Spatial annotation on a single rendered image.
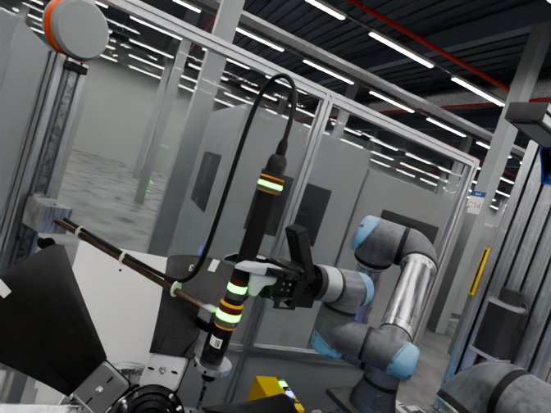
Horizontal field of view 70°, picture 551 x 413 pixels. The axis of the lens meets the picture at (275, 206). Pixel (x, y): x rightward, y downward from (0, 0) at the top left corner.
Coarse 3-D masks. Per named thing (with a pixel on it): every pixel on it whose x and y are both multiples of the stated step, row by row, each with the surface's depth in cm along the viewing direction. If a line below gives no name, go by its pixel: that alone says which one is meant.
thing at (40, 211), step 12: (36, 204) 98; (48, 204) 99; (60, 204) 103; (24, 216) 101; (36, 216) 98; (48, 216) 98; (60, 216) 100; (36, 228) 97; (48, 228) 98; (60, 228) 101
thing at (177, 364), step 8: (152, 360) 77; (160, 360) 76; (168, 360) 76; (176, 360) 75; (184, 360) 74; (168, 368) 74; (176, 368) 74; (184, 368) 73; (144, 376) 75; (152, 376) 74; (160, 376) 74; (168, 376) 73; (176, 376) 73; (144, 384) 73; (168, 384) 72; (176, 384) 71
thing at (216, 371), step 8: (208, 304) 74; (200, 312) 72; (208, 312) 71; (200, 320) 72; (208, 320) 71; (200, 328) 71; (208, 328) 71; (200, 336) 72; (208, 336) 72; (200, 344) 72; (208, 344) 72; (200, 352) 71; (200, 360) 70; (224, 360) 73; (200, 368) 69; (208, 368) 69; (216, 368) 69; (224, 368) 70; (216, 376) 69; (224, 376) 70
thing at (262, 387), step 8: (256, 376) 120; (264, 376) 121; (256, 384) 118; (264, 384) 116; (272, 384) 118; (256, 392) 117; (264, 392) 113; (272, 392) 114; (280, 392) 115; (248, 400) 119; (296, 408) 109
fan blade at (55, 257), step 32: (32, 256) 68; (64, 256) 69; (32, 288) 67; (64, 288) 68; (0, 320) 66; (32, 320) 66; (64, 320) 67; (0, 352) 66; (32, 352) 67; (64, 352) 67; (96, 352) 67; (64, 384) 67
